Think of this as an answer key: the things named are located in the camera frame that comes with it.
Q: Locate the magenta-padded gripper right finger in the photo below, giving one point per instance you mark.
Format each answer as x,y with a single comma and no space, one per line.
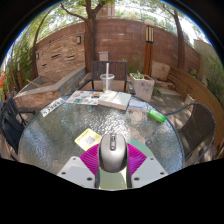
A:
148,170

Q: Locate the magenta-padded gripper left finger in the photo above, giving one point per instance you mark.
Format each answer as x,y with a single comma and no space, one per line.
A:
75,170

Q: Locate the grey black computer mouse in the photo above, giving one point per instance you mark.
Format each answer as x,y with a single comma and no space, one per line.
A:
113,153

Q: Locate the yellow card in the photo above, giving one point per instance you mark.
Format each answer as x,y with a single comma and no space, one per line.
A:
85,139

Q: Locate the small green tube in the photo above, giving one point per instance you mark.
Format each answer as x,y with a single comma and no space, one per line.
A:
156,115

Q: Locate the dark wicker chair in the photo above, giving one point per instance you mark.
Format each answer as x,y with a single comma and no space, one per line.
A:
196,128

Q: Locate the thin blue booklet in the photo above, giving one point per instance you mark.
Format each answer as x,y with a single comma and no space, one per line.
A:
138,106

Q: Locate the colourful printed brochure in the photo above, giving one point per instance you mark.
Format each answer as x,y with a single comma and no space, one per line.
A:
83,97

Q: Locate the black folding chair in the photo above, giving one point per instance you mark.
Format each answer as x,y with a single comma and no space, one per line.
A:
11,126

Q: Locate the thick pale book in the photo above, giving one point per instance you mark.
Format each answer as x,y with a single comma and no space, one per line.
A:
115,100

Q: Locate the white square planter with plant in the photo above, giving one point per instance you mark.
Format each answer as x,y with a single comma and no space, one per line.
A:
143,88

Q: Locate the stone brick counter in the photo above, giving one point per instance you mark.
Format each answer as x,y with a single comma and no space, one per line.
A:
63,86

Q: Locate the clear plastic cup with straw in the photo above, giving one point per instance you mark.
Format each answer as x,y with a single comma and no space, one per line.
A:
107,83

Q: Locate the curved wooden bench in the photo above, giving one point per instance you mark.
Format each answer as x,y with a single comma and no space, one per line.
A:
193,88

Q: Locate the beige stone slab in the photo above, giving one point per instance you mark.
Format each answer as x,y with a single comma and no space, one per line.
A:
161,71

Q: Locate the dark slatted wooden chair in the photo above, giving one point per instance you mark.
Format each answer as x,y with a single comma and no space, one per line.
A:
118,70

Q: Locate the forked tree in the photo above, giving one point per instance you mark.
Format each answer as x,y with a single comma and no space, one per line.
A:
89,43

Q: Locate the slim tree trunk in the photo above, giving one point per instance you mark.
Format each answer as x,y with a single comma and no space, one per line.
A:
180,46

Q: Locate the grey wall box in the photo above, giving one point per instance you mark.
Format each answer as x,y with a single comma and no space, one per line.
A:
103,56

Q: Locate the wooden garden lamp post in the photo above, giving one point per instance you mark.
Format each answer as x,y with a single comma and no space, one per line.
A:
148,50

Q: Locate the black wall lamp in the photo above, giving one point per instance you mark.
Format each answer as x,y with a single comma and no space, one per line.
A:
78,39
37,56

